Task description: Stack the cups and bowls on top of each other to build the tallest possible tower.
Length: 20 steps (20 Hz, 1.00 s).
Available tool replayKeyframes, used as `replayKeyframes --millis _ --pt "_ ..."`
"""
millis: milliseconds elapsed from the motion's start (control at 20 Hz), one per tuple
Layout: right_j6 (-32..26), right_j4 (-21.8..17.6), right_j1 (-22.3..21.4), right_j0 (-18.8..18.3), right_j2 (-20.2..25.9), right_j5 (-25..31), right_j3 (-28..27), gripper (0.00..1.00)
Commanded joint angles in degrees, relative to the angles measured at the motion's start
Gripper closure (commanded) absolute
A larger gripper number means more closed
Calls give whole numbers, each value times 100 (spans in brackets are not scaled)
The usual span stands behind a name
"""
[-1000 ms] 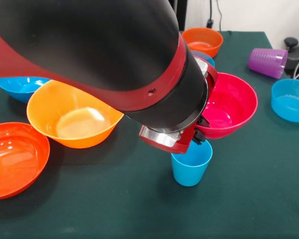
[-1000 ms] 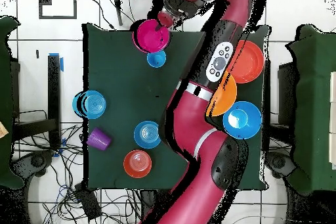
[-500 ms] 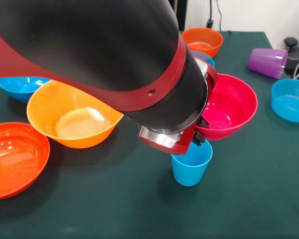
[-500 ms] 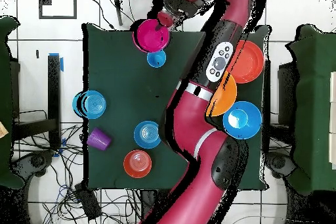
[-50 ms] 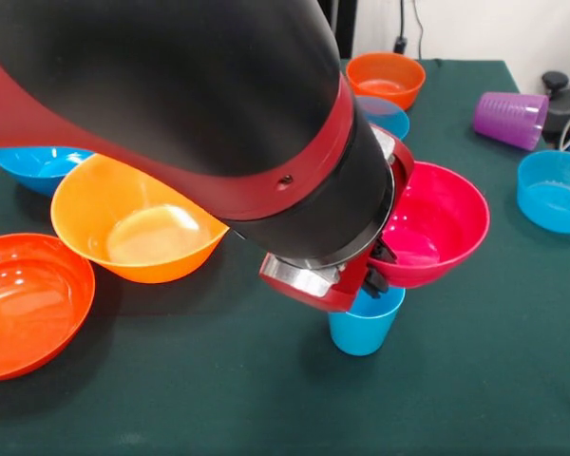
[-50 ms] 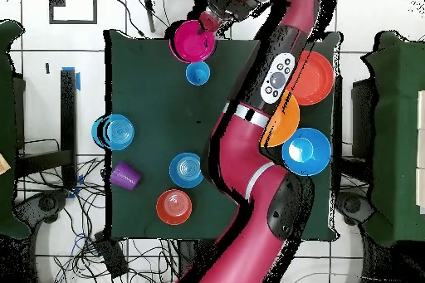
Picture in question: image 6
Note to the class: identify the purple cup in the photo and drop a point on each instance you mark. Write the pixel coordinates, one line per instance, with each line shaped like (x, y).
(124, 176)

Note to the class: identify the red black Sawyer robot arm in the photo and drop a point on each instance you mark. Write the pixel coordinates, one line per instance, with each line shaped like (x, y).
(245, 163)

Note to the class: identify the black office chair base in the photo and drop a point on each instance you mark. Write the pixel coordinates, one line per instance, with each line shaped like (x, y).
(48, 204)
(352, 205)

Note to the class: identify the black power box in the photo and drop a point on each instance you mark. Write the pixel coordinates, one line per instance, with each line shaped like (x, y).
(111, 256)

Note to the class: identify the blue tape strip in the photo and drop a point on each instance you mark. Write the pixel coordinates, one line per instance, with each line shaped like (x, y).
(78, 82)

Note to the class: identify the large orange bowl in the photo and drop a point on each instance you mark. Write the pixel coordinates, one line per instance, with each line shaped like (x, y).
(315, 77)

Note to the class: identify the dark green table cloth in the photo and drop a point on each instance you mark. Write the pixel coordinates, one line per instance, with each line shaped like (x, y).
(159, 103)

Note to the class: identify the small blue bowl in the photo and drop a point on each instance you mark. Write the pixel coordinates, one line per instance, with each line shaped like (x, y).
(119, 132)
(185, 170)

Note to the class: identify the large yellow-orange bowl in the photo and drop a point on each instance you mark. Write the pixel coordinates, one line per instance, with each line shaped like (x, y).
(285, 123)

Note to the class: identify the large blue bowl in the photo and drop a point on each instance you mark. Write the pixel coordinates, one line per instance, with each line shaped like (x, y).
(308, 152)

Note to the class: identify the green cloth covered side table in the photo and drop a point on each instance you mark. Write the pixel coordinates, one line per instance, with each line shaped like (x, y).
(6, 113)
(398, 130)

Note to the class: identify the blue cup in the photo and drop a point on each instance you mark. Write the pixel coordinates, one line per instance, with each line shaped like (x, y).
(198, 74)

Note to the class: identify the small pink bowl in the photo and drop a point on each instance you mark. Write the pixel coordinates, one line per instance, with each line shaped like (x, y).
(192, 44)

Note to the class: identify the tan cardboard piece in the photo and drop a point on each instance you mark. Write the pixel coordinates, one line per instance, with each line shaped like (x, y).
(3, 164)

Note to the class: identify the small orange bowl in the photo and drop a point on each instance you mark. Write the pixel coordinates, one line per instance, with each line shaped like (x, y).
(174, 207)

